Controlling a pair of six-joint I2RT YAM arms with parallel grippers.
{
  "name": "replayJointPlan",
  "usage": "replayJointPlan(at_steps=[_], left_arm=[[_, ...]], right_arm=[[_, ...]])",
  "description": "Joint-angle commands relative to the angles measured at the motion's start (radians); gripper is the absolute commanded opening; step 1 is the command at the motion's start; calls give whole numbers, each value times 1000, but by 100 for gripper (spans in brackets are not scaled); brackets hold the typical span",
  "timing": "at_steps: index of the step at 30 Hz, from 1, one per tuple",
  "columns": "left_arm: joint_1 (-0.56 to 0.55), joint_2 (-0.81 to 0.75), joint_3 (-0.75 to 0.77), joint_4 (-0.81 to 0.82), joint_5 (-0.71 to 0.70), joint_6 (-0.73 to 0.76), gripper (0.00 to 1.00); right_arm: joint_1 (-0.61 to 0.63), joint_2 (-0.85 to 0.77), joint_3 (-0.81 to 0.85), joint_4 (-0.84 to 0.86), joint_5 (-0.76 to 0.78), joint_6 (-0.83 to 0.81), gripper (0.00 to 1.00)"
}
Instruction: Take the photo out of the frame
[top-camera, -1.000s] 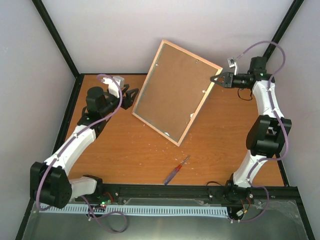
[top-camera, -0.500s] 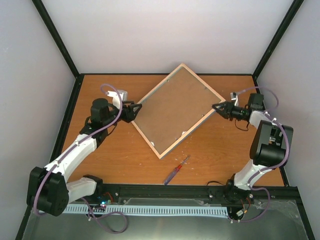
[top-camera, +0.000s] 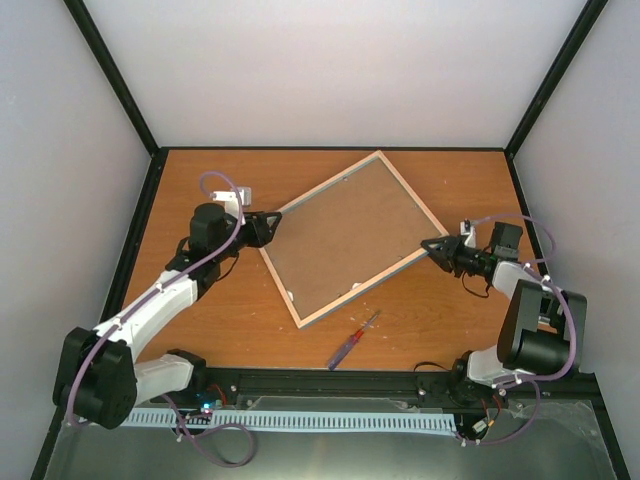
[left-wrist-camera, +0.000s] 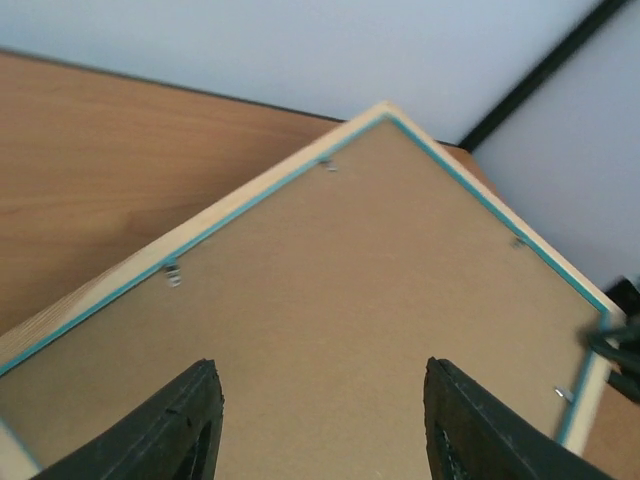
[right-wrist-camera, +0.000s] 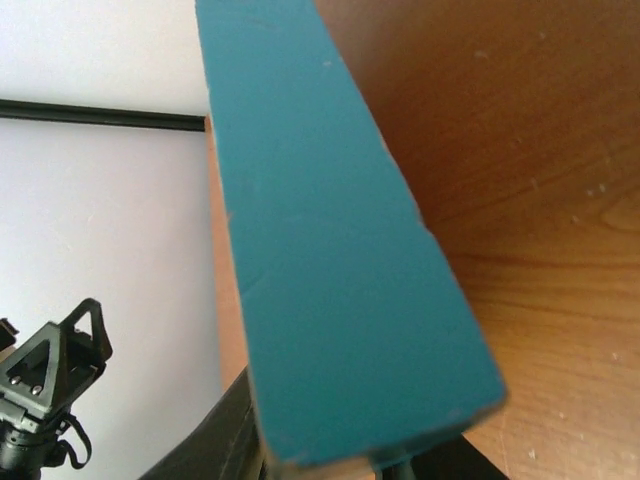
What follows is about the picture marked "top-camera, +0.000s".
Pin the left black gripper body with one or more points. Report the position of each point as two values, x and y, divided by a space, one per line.
250 241

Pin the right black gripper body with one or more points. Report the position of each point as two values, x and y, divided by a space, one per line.
467 262

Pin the blue wooden photo frame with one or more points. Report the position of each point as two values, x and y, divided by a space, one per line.
345 236

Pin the red purple handled screwdriver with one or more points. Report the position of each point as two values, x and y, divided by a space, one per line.
347 346

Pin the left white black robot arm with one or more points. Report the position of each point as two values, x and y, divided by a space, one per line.
100 378

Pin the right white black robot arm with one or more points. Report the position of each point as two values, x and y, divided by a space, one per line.
542 333

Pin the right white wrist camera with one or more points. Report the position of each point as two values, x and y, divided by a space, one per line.
468 233

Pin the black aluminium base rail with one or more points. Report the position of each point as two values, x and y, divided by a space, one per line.
422 388

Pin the grey metal base plate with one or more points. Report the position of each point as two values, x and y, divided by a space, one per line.
527 439

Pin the light blue slotted cable duct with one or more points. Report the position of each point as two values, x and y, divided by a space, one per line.
324 422

